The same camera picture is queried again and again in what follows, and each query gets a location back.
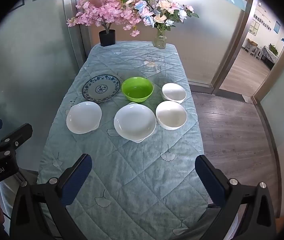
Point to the white bowl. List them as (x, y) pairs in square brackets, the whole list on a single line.
[(171, 113), (174, 92)]

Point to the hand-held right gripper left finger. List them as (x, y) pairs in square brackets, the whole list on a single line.
[(78, 177)]

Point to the light blue quilted blanket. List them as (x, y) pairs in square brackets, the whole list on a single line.
[(132, 167)]

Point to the glass vase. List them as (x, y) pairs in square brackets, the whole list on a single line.
[(160, 41)]

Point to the pastel flower bouquet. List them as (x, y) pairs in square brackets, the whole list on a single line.
[(162, 10)]

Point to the table with white cloth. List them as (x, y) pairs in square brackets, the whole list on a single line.
[(269, 58)]

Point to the beige stool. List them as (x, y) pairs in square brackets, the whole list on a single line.
[(259, 53), (252, 48)]

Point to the green potted plant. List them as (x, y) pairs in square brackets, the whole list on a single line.
[(273, 49)]

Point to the blue wall poster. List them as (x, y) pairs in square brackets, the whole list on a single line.
[(277, 26)]

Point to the black flower pot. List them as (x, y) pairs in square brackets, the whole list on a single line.
[(107, 38)]

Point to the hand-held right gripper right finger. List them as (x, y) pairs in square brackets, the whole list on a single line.
[(208, 177)]

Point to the pink blossom tree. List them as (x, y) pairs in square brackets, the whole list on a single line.
[(107, 10)]

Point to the blue patterned plate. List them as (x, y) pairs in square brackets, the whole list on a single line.
[(101, 88)]

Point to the green plastic bowl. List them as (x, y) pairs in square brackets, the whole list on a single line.
[(137, 90)]

